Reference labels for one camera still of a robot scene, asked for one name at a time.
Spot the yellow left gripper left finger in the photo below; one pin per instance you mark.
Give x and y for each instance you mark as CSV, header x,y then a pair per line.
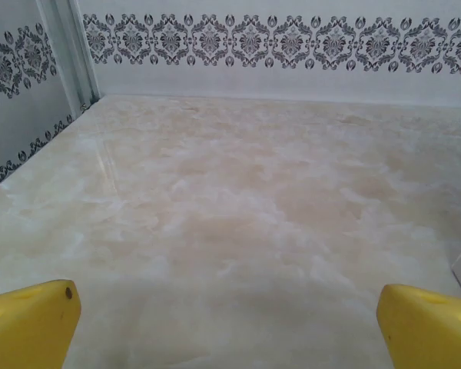
x,y
30,326

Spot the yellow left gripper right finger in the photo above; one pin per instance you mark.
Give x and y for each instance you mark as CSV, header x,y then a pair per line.
x,y
426,330

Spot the aluminium frame post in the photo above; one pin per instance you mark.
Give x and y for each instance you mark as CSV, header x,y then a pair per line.
x,y
67,46

